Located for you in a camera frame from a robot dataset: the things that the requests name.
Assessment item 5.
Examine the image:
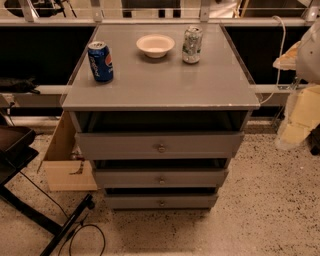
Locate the grey bottom drawer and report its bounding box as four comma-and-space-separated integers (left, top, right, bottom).
106, 194, 218, 209

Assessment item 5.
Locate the grey drawer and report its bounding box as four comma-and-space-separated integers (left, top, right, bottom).
75, 132, 244, 160
106, 194, 218, 209
94, 168, 228, 188

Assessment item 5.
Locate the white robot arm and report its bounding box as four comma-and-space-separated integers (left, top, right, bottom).
273, 19, 320, 150

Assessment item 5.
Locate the grey drawer cabinet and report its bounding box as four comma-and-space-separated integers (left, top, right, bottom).
63, 24, 260, 196

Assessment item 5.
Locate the grey top drawer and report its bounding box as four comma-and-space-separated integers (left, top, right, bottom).
75, 132, 244, 160

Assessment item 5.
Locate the grey middle drawer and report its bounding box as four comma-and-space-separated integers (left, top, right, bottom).
94, 168, 228, 188

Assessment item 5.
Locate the white bowl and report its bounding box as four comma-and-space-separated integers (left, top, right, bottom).
136, 34, 175, 58

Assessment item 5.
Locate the blue Pepsi can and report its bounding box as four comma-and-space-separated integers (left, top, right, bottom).
88, 41, 113, 82

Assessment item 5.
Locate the silver green soda can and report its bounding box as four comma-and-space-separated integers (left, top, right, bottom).
182, 25, 203, 64

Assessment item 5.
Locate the cardboard box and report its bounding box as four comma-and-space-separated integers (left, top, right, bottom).
42, 112, 97, 191

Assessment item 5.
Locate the black stand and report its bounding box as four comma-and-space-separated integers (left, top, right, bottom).
0, 125, 96, 256

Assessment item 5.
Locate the black floor cable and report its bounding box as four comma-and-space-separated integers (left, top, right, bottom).
18, 170, 107, 256

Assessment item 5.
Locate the white hanging cable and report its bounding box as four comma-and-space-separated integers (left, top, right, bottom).
259, 15, 287, 105

